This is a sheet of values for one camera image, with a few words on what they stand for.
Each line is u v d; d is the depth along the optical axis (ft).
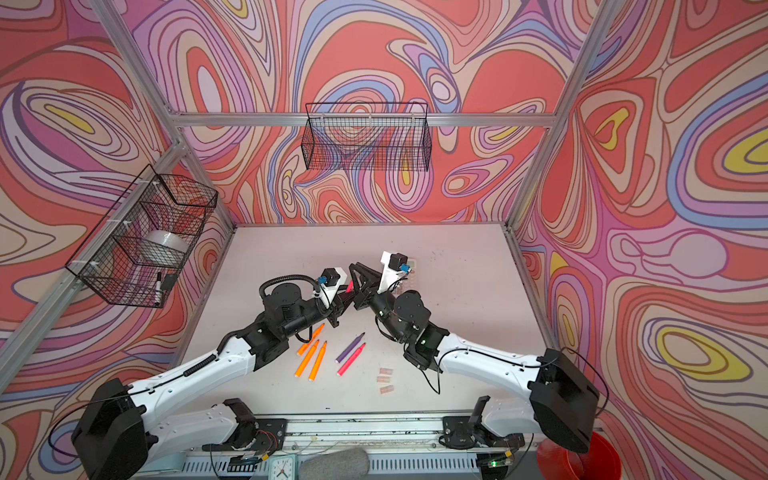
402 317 1.72
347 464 2.19
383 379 2.70
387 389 2.64
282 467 2.22
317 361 2.77
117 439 1.26
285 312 1.86
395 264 1.93
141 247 2.31
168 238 2.42
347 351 2.84
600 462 2.26
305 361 2.77
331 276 1.99
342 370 2.75
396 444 2.37
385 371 2.76
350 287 2.18
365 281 2.05
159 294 2.35
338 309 2.11
